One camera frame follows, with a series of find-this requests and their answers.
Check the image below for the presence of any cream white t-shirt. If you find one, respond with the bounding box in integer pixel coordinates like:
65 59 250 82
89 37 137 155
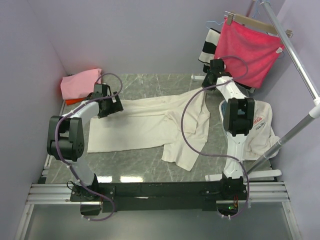
87 89 210 171

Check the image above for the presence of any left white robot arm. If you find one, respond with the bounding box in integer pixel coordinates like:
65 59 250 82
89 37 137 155
46 83 124 201

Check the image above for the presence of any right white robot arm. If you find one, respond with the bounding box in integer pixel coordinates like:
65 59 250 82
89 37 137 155
202 59 255 182

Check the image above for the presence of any black white striped cloth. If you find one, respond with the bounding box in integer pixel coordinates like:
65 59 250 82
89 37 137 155
198 29 251 97

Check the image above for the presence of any folded pink t-shirt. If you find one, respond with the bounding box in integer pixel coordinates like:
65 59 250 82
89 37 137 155
60 68 102 100

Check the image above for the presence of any folded orange t-shirt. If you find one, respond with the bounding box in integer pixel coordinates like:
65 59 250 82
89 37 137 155
60 84 86 106

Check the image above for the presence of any white laundry basket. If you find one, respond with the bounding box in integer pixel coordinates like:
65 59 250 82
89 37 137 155
219 100 228 122

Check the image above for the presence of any red hanging towel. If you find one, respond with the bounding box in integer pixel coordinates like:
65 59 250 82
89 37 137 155
214 20 285 89

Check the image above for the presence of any wooden clip hanger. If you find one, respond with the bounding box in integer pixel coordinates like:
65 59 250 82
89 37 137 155
224 11 280 37

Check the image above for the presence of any white coca-cola t-shirt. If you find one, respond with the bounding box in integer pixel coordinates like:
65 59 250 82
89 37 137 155
243 100 280 161

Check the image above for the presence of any silver clothes rack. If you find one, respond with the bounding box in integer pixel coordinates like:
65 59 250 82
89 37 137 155
250 0 320 185

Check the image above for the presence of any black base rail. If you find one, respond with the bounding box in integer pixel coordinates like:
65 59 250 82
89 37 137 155
70 181 248 216

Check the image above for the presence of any aluminium frame rail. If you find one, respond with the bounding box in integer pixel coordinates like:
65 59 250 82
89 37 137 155
15 147 301 240

